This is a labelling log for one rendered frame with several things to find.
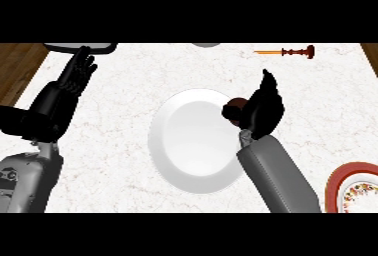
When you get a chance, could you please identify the white oval plate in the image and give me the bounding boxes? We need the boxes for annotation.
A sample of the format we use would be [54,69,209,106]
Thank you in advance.
[147,88,246,195]

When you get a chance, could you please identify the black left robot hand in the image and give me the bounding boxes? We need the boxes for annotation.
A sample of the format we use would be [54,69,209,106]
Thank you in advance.
[0,45,99,144]

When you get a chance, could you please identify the brown cupcake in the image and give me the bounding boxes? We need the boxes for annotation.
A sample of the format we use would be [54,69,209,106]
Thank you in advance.
[221,97,249,127]

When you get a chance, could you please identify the red rimmed floral plate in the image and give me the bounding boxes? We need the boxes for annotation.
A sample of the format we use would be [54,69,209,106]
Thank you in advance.
[323,161,378,214]

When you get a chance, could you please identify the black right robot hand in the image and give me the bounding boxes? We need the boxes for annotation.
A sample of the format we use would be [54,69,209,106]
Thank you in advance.
[220,68,286,141]

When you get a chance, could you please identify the dark rimmed grey appliance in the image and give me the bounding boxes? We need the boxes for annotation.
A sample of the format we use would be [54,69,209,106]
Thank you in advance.
[42,42,119,55]

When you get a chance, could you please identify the red candlestick with orange candle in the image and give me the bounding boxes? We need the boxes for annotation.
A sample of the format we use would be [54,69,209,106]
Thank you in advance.
[252,45,316,60]

